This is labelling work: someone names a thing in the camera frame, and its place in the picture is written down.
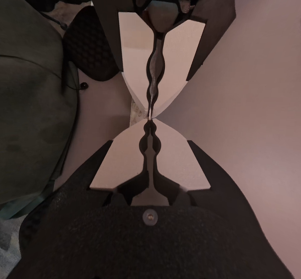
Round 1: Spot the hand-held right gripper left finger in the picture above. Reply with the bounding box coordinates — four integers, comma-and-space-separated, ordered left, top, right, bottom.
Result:
89, 119, 150, 206

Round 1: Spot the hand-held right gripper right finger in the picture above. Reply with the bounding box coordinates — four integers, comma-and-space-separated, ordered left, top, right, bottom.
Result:
150, 119, 211, 206

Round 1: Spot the small brick-print paper bag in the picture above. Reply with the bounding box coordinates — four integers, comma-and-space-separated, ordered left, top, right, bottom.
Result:
130, 38, 163, 127

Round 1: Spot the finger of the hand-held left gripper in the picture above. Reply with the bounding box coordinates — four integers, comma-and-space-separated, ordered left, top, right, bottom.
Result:
119, 12, 155, 120
151, 20, 206, 119

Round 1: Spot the black chair armrest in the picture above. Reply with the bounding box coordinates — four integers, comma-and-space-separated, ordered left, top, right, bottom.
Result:
63, 6, 118, 82

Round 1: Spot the grey desk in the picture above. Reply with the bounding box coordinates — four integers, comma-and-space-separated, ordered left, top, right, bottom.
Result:
53, 0, 301, 279

